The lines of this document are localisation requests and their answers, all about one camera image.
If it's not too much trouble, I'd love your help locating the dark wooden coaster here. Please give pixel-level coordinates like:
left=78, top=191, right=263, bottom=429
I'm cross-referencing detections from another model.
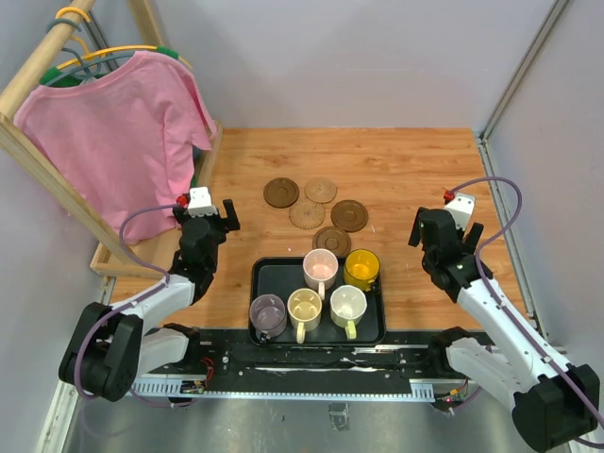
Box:
left=330, top=199, right=369, bottom=232
left=312, top=226, right=352, bottom=257
left=263, top=177, right=299, bottom=209

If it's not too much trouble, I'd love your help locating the pink t-shirt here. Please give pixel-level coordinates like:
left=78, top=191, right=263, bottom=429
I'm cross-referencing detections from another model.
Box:
left=13, top=51, right=216, bottom=244

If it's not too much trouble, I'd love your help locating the purple mug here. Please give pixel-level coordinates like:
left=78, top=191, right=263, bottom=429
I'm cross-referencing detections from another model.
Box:
left=249, top=294, right=287, bottom=344

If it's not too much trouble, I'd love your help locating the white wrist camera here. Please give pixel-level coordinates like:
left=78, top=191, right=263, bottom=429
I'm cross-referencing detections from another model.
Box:
left=187, top=187, right=218, bottom=217
left=445, top=193, right=476, bottom=231

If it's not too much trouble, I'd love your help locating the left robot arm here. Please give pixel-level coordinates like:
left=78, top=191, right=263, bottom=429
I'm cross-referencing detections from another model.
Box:
left=59, top=194, right=241, bottom=402

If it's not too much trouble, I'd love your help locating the yellow transparent cup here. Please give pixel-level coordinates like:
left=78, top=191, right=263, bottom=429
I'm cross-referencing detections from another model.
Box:
left=344, top=249, right=380, bottom=293

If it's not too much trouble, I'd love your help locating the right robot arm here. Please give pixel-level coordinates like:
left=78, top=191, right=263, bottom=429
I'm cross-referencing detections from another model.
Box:
left=409, top=208, right=603, bottom=452

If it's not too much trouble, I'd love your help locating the wooden clothes rack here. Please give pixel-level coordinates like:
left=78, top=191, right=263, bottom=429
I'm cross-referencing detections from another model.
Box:
left=1, top=1, right=223, bottom=279

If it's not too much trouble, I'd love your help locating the yellow clothes hanger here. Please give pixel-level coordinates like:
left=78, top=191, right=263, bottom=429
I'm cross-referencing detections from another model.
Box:
left=49, top=1, right=193, bottom=70

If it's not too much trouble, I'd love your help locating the aluminium frame post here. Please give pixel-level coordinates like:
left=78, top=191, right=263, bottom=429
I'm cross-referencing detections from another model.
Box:
left=478, top=0, right=572, bottom=141

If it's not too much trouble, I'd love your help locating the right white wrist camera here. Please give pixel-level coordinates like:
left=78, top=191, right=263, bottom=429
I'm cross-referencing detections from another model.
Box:
left=445, top=193, right=476, bottom=231

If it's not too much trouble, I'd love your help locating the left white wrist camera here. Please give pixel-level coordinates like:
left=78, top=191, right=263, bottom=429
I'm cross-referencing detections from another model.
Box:
left=187, top=187, right=218, bottom=217

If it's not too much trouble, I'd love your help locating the pale green mug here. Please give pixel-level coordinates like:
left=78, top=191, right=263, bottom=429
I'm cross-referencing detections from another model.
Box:
left=329, top=285, right=367, bottom=341

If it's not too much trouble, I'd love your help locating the grey clothes hanger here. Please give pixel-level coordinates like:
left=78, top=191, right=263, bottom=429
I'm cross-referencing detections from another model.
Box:
left=39, top=47, right=133, bottom=86

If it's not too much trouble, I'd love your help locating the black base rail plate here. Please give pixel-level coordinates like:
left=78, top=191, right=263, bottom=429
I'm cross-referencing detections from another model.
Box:
left=150, top=329, right=471, bottom=397

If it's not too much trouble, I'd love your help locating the woven rattan coaster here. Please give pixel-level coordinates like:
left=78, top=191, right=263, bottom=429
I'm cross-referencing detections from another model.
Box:
left=289, top=198, right=326, bottom=229
left=305, top=177, right=337, bottom=204

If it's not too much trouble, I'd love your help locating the black plastic tray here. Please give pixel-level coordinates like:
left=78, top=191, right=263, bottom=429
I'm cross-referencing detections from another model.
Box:
left=250, top=257, right=386, bottom=346

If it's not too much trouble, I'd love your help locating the pink mug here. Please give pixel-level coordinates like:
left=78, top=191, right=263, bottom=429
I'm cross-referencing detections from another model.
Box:
left=303, top=248, right=339, bottom=300

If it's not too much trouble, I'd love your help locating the cream yellow mug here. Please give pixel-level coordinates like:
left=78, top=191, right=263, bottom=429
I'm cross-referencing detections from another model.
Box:
left=287, top=288, right=323, bottom=344

